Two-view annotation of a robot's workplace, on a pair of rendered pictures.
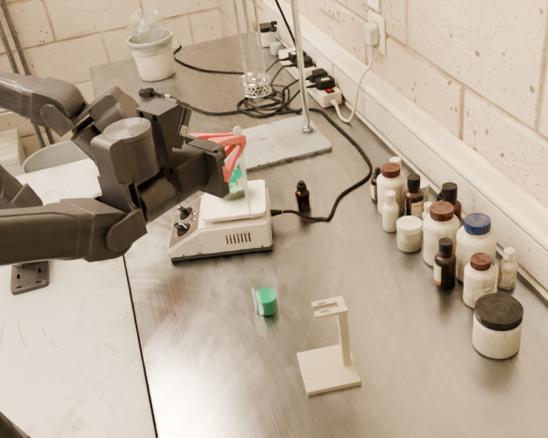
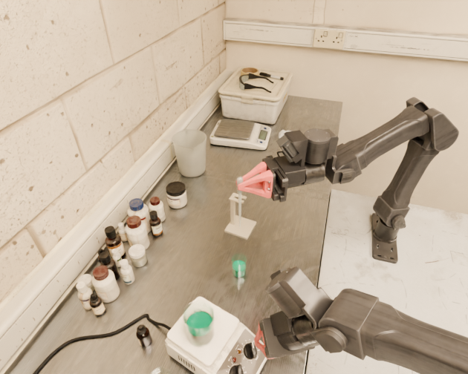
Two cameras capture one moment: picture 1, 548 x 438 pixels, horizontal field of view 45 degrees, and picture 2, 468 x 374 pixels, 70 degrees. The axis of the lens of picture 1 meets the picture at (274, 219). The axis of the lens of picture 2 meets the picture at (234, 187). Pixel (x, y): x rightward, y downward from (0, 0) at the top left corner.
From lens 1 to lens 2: 139 cm
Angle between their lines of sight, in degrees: 102
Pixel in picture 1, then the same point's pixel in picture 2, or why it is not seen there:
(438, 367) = (204, 206)
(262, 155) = not seen: outside the picture
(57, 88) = (347, 307)
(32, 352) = not seen: hidden behind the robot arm
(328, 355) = (236, 229)
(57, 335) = not seen: hidden behind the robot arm
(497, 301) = (172, 188)
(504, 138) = (74, 201)
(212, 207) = (224, 329)
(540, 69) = (75, 141)
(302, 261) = (195, 291)
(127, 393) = (330, 268)
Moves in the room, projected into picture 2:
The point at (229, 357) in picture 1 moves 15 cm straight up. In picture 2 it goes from (275, 257) to (279, 221)
